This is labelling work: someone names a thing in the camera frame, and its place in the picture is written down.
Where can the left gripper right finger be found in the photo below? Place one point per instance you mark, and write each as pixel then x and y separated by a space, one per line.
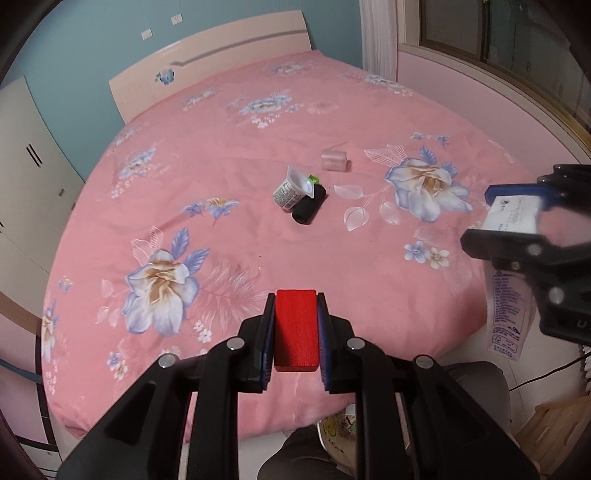
pixel 413 420

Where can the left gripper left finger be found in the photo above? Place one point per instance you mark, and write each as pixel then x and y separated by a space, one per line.
pixel 141 435

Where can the white plastic wrapper bag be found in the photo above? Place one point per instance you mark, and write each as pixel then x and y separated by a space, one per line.
pixel 510 303

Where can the red block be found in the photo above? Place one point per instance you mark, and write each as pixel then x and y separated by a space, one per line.
pixel 296 345

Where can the pink translucent cup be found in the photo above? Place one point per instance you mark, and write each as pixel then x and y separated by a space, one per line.
pixel 334 160

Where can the white yogurt cup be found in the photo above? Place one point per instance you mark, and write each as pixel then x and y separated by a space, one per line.
pixel 294 187

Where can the white lined trash bin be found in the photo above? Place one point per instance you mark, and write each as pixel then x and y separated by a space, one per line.
pixel 337 434

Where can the grey trousers leg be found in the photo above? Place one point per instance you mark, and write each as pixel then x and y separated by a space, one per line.
pixel 303 457

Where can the wooden stool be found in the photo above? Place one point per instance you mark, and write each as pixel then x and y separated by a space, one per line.
pixel 554 432

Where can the black cylinder object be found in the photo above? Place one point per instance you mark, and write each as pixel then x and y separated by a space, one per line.
pixel 307 208

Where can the pink floral bed sheet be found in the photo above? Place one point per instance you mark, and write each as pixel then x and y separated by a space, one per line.
pixel 175 238

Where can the white wardrobe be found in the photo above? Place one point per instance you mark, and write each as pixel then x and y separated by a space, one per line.
pixel 39 187

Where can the white curtain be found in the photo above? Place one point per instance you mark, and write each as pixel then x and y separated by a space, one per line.
pixel 379 24

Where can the beige wooden headboard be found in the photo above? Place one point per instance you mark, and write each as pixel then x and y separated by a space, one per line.
pixel 204 54

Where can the window frame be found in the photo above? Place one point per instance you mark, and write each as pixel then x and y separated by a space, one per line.
pixel 519 43

